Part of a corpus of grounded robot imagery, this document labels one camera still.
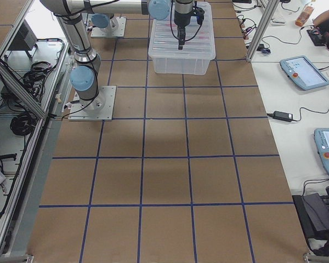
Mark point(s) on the far blue teach pendant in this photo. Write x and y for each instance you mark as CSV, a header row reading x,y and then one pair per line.
x,y
303,73

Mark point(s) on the person's forearm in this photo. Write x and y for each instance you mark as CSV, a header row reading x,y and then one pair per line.
x,y
322,21

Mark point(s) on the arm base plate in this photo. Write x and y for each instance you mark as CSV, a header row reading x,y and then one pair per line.
x,y
118,33
101,108

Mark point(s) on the orange snack bag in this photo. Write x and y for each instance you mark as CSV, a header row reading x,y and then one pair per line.
x,y
304,15

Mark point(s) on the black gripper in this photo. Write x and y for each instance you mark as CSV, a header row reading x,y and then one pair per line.
x,y
181,16

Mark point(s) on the clear plastic storage box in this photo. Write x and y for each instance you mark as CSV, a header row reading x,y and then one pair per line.
x,y
180,66

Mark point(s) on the grey control box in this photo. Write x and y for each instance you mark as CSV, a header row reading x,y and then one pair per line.
x,y
25,40

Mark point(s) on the black laptop stand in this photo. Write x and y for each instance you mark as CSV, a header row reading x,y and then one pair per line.
x,y
313,214

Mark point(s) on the aluminium frame post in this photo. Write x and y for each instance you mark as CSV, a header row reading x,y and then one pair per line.
x,y
261,28

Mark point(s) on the black power adapter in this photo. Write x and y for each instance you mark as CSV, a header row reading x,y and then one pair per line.
x,y
281,116

